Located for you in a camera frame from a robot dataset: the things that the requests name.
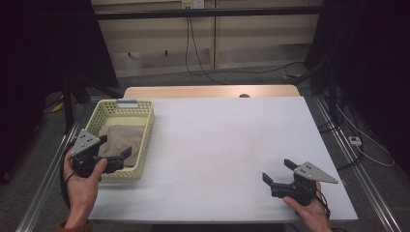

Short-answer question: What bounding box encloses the white table sheet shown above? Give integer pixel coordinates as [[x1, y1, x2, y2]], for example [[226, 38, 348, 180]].
[[88, 96, 359, 225]]

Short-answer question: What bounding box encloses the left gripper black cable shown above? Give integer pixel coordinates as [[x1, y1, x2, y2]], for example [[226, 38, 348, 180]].
[[59, 146, 77, 211]]

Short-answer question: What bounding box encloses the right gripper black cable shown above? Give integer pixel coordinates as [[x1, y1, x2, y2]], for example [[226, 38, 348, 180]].
[[313, 188, 332, 220]]

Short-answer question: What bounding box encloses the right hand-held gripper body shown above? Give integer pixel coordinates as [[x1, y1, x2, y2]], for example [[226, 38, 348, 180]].
[[270, 161, 339, 207]]

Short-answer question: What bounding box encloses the black metal stand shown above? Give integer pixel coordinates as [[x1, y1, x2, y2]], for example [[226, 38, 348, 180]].
[[60, 74, 126, 135]]

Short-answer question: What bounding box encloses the person's right hand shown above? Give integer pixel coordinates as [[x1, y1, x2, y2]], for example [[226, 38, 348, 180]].
[[282, 183, 333, 232]]

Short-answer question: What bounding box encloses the long black floor cable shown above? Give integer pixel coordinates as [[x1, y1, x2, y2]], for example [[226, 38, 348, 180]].
[[188, 15, 305, 86]]

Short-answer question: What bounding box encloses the metal floor rail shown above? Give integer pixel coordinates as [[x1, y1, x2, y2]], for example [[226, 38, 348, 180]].
[[312, 96, 403, 232], [15, 96, 101, 232]]

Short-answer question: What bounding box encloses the black cable beside rail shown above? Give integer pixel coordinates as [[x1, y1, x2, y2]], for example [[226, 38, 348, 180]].
[[317, 96, 366, 172]]

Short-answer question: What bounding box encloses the black curtain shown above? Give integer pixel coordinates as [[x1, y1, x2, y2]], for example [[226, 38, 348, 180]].
[[0, 0, 121, 186], [304, 0, 410, 167]]

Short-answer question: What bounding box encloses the black wall cable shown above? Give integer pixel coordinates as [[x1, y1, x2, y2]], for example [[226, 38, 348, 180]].
[[184, 15, 207, 77]]

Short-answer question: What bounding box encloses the black horizontal bar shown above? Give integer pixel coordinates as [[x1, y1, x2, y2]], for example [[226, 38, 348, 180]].
[[95, 5, 323, 21]]

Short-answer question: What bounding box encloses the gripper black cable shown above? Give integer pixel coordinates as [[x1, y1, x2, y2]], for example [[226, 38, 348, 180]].
[[313, 188, 332, 220], [59, 146, 77, 211]]

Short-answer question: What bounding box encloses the beige cloth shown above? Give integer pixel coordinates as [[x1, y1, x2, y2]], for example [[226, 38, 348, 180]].
[[97, 125, 146, 168]]

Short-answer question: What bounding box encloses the yellow plastic basket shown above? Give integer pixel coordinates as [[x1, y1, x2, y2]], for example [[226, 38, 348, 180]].
[[84, 99, 156, 181]]

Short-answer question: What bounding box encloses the white wall socket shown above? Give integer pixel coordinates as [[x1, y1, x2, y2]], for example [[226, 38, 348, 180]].
[[181, 0, 206, 10]]

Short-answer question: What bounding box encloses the white power strip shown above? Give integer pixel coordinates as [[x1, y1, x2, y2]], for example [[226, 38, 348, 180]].
[[347, 135, 363, 147]]

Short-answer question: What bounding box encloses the person's left hand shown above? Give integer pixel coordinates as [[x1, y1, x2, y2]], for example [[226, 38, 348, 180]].
[[63, 149, 108, 223]]

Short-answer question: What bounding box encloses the white cable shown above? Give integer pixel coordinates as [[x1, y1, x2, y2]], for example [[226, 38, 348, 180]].
[[335, 104, 396, 168]]

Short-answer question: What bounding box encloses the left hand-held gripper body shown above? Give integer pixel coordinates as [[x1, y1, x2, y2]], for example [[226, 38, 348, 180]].
[[70, 129, 126, 178]]

